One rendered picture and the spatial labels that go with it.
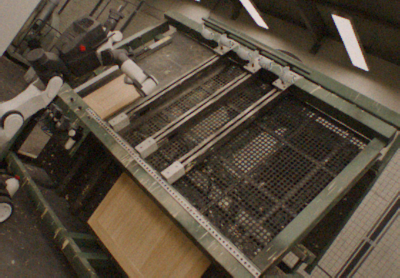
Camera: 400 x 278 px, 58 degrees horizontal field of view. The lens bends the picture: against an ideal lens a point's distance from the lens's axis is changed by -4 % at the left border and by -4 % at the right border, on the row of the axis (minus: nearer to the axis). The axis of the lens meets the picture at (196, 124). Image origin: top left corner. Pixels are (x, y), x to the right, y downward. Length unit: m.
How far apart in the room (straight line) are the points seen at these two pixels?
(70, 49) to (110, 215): 1.13
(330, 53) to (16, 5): 5.83
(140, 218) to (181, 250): 0.37
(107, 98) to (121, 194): 0.74
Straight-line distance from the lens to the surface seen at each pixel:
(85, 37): 2.40
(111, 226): 2.64
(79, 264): 2.49
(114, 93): 2.89
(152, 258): 2.41
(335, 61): 7.94
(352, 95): 3.09
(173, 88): 2.72
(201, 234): 1.99
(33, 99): 2.49
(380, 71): 7.62
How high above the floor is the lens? 1.33
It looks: 2 degrees down
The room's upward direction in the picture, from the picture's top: 36 degrees clockwise
